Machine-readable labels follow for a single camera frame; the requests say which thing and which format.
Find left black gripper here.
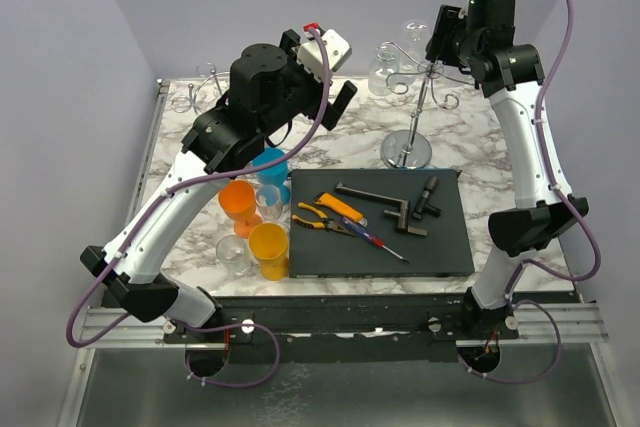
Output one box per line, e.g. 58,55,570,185
258,31,355,137

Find small clear wine glass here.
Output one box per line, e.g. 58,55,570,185
256,185,284,222

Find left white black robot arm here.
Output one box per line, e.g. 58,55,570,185
80,25,357,342

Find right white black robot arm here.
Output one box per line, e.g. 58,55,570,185
426,0,589,339

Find tall chrome wine glass rack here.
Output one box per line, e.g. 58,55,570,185
377,42,470,170

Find blue plastic goblet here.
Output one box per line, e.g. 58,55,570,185
251,147,291,205

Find yellow utility knife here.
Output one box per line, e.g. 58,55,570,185
314,192,367,227

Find orange plastic goblet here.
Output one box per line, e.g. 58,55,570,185
218,180,262,239

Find dark grey tray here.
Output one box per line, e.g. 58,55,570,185
290,169,474,278

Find black t-shaped tool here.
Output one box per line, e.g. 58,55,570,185
412,176,441,220

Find red blue screwdriver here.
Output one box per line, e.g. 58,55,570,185
341,217,409,263

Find yellow plastic cup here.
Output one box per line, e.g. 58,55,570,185
248,223,289,281

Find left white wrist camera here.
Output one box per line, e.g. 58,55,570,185
295,23,352,82

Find small chrome wire rack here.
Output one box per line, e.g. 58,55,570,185
170,62,230,115

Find yellow handled pliers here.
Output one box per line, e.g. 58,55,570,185
291,202,355,237

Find long black metal bracket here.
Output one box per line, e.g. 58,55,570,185
334,183,428,237

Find aluminium frame rail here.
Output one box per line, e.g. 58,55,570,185
78,304,608,350

